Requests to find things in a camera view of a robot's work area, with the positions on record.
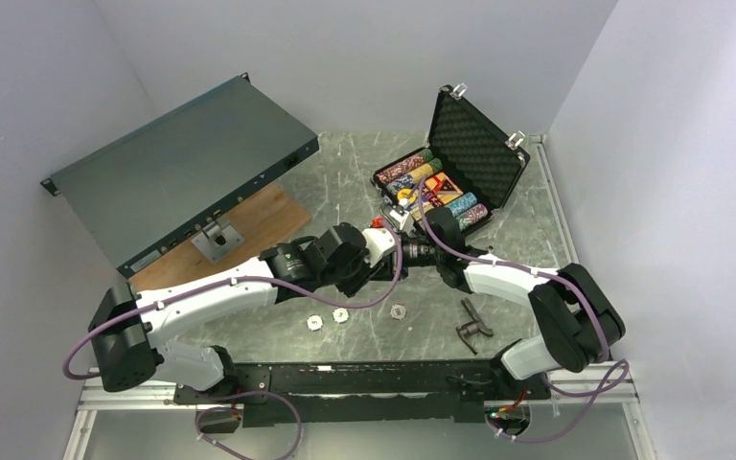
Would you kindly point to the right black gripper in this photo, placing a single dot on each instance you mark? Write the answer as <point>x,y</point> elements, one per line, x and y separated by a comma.
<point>402,255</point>

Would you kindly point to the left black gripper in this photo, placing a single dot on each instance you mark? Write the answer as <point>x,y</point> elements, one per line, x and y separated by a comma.
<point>365,272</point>

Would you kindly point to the yellow big blind button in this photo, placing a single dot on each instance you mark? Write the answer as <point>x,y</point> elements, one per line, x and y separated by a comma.
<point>406,197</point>

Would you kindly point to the red poker chip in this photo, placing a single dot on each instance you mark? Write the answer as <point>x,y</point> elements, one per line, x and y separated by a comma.
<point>398,312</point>

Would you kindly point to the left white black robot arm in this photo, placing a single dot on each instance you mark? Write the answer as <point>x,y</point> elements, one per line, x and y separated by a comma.
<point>133,333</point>

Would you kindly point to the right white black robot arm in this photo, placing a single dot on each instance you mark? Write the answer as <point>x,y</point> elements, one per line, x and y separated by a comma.
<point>577,322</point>

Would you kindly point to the blue poker chip right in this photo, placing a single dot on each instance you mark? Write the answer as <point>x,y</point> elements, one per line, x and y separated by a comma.
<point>340,315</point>

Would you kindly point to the blue poker chip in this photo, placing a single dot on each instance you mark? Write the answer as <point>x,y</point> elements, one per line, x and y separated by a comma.
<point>340,315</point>
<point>315,323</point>

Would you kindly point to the blue poker chip left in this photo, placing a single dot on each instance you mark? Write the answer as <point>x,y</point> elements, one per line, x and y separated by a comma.
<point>315,323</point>

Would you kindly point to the red card deck in case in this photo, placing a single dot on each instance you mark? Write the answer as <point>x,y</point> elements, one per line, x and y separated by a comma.
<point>440,190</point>

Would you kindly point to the wooden board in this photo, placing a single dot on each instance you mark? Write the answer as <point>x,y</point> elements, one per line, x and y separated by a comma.
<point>268,217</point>

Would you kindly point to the black poker chip case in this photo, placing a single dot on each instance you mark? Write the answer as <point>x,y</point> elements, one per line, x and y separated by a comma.
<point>482,159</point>

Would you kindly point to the dark grey rack server chassis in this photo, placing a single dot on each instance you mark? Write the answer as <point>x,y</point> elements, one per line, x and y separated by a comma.
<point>152,189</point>

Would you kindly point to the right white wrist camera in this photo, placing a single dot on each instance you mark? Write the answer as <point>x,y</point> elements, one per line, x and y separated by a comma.
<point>399,218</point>

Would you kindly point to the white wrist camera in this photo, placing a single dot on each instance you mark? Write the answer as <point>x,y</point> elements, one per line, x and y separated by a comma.
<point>399,218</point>
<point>381,240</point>

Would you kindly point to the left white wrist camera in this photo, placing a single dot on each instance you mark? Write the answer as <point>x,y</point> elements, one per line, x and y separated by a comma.
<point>381,240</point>

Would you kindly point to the silver metal bracket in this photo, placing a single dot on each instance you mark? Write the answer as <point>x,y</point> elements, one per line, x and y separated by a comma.
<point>217,239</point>

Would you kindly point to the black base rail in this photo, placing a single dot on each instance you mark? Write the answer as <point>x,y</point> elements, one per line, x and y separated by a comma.
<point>461,390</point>

